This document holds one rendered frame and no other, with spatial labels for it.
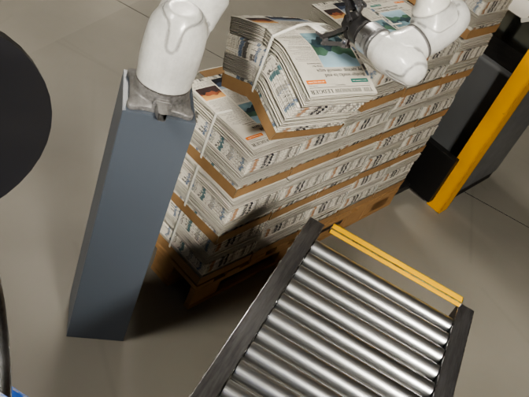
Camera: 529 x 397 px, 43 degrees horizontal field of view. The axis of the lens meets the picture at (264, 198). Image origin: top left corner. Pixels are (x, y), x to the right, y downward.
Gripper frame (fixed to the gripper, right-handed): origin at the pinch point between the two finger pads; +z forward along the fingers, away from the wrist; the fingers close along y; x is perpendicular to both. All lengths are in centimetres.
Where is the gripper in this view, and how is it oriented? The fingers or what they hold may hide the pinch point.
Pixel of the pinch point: (322, 1)
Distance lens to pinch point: 206.0
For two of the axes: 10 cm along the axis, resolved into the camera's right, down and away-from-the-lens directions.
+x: 7.8, -1.4, 6.1
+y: -3.0, 7.7, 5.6
